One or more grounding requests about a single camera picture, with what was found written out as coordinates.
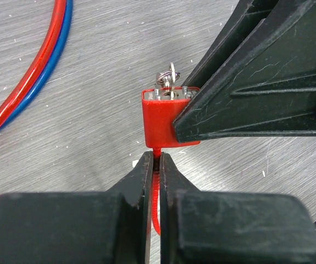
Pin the silver key with ring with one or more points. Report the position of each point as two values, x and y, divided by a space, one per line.
165 83

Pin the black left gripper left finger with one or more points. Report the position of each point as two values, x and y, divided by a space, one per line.
112 226

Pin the red cable padlock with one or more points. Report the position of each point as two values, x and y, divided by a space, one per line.
160 107

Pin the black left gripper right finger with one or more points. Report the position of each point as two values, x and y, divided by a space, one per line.
228 227

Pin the red cable lock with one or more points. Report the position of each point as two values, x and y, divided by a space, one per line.
37 66

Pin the blue cable lock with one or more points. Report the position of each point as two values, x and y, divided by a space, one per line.
49 67

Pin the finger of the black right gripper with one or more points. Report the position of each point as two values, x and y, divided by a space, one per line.
258 77

